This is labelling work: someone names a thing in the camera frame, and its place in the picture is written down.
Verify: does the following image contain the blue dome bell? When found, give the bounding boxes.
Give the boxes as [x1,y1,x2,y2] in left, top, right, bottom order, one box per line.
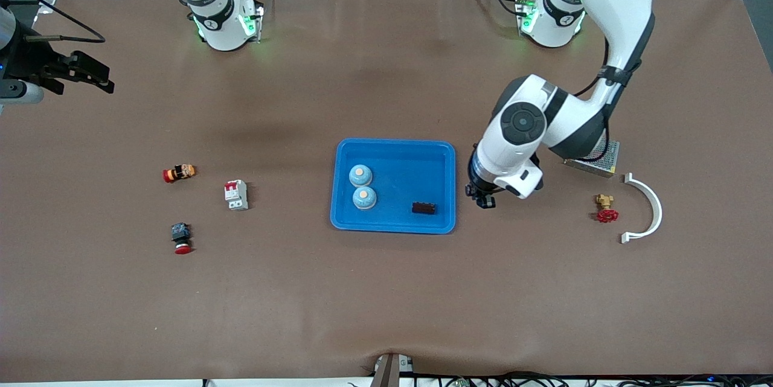
[352,187,378,211]
[348,164,374,188]

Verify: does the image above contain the blue plastic tray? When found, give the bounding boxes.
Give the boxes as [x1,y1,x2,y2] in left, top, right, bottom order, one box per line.
[330,138,457,235]

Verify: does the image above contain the orange red push button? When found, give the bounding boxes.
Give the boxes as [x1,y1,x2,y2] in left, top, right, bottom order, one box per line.
[162,164,197,184]

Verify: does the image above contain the brown table mat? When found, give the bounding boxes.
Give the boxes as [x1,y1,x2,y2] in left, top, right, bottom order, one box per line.
[0,0,773,383]

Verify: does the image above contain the metal mesh power supply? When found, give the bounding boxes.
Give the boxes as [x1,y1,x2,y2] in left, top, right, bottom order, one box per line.
[565,138,621,179]

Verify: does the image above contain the white curved pipe clamp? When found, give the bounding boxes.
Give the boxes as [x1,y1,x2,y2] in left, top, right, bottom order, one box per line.
[621,173,663,245]

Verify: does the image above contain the red black emergency stop button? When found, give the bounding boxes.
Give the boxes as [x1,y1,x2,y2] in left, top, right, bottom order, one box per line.
[170,222,194,255]

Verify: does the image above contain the white red circuit breaker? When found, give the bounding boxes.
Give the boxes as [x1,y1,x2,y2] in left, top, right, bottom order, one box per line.
[224,179,249,212]

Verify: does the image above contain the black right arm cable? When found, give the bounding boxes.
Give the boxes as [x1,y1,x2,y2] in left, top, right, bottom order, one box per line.
[0,0,106,43]

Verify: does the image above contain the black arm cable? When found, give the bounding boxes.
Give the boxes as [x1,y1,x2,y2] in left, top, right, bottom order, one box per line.
[0,0,106,43]
[574,37,642,164]

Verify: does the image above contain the brass valve red handle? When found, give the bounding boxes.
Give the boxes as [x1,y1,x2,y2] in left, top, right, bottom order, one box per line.
[594,194,620,224]

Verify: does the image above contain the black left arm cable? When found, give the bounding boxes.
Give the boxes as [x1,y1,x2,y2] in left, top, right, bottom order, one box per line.
[574,37,642,164]

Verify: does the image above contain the black cable bundle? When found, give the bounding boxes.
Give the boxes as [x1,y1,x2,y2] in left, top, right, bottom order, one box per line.
[347,371,773,387]

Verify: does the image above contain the grey metal bracket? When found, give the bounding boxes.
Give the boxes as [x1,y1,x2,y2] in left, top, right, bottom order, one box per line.
[370,353,415,387]

